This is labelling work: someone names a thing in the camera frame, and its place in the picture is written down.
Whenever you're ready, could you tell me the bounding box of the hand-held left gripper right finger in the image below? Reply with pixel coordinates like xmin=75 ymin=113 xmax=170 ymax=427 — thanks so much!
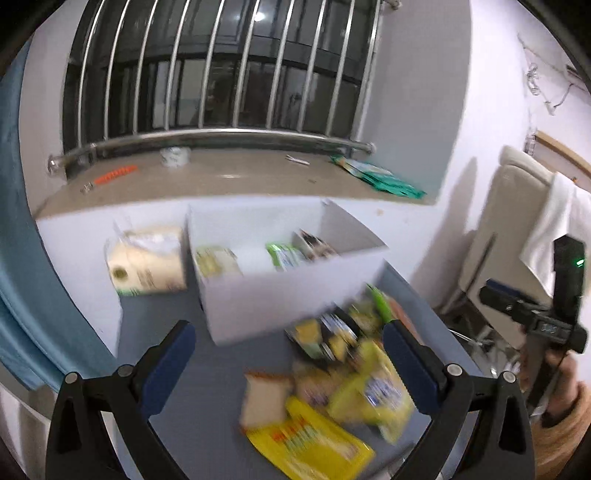
xmin=382 ymin=320 xmax=536 ymax=480

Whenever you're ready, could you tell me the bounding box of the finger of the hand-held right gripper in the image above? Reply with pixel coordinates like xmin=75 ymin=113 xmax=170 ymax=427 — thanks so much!
xmin=479 ymin=279 xmax=523 ymax=318

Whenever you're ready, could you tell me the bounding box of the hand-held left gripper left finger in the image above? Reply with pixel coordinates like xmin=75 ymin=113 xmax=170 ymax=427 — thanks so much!
xmin=46 ymin=320 xmax=197 ymax=480

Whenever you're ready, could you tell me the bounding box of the yellow blue label packet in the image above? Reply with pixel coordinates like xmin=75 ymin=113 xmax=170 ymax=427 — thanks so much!
xmin=328 ymin=339 xmax=416 ymax=444

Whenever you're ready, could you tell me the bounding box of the orange snack packet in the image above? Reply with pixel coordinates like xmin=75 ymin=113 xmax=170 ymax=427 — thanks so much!
xmin=388 ymin=295 xmax=423 ymax=344

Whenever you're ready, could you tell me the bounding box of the black yellow snack packet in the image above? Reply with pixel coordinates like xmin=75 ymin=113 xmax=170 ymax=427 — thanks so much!
xmin=284 ymin=314 xmax=361 ymax=361

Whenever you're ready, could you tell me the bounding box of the white cardboard box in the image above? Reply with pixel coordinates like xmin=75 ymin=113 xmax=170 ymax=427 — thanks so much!
xmin=186 ymin=198 xmax=390 ymax=346

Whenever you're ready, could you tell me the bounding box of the yellow green snack packet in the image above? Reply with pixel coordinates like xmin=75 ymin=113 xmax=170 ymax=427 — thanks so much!
xmin=196 ymin=247 xmax=243 ymax=278

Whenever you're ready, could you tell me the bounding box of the large yellow snack packet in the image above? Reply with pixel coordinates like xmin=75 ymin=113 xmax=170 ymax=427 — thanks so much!
xmin=245 ymin=397 xmax=376 ymax=480

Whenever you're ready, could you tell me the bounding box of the dark snack packet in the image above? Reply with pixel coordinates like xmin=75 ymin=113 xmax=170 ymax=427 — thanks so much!
xmin=293 ymin=229 xmax=340 ymax=261

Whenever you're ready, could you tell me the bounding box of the green white snack packet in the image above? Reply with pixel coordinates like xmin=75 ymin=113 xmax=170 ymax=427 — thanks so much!
xmin=265 ymin=242 xmax=308 ymax=271

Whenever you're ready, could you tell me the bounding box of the person's right forearm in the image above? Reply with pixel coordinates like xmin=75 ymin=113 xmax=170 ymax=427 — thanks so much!
xmin=531 ymin=397 xmax=591 ymax=480

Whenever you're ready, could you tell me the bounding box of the person's right hand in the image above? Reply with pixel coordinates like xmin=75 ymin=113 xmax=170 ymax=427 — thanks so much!
xmin=542 ymin=352 xmax=581 ymax=424

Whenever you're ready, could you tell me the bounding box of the white towel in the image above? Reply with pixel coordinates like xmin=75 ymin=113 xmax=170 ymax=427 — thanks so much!
xmin=519 ymin=172 xmax=591 ymax=296

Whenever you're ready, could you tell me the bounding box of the beige chair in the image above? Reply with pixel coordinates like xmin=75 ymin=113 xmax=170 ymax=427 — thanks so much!
xmin=434 ymin=145 xmax=557 ymax=374

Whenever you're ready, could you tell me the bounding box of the yellow tissue pack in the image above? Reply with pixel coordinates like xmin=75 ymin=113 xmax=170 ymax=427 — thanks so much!
xmin=105 ymin=224 xmax=188 ymax=296

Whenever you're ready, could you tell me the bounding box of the green wipes pack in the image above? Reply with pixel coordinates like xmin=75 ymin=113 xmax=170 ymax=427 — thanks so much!
xmin=365 ymin=171 xmax=426 ymax=199

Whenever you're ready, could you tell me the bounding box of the blue curtain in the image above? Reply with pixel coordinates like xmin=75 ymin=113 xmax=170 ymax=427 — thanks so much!
xmin=0 ymin=37 xmax=121 ymax=393

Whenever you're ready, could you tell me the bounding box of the pale green flat packet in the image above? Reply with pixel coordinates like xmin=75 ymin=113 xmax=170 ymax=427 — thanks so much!
xmin=330 ymin=154 xmax=393 ymax=178

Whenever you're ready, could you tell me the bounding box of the stone windowsill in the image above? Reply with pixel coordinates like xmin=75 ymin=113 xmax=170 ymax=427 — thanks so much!
xmin=34 ymin=150 xmax=437 ymax=217

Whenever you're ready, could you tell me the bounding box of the clear tape roll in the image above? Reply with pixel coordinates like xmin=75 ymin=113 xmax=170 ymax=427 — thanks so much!
xmin=160 ymin=147 xmax=191 ymax=168

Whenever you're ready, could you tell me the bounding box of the steel window guard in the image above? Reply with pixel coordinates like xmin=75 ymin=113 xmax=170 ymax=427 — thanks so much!
xmin=46 ymin=0 xmax=402 ymax=178

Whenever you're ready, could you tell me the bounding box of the orange handled tool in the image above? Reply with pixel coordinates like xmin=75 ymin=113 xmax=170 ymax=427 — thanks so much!
xmin=81 ymin=165 xmax=138 ymax=193

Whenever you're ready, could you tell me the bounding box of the white wall cable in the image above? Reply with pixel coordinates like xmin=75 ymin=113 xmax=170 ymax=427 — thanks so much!
xmin=517 ymin=32 xmax=580 ymax=116

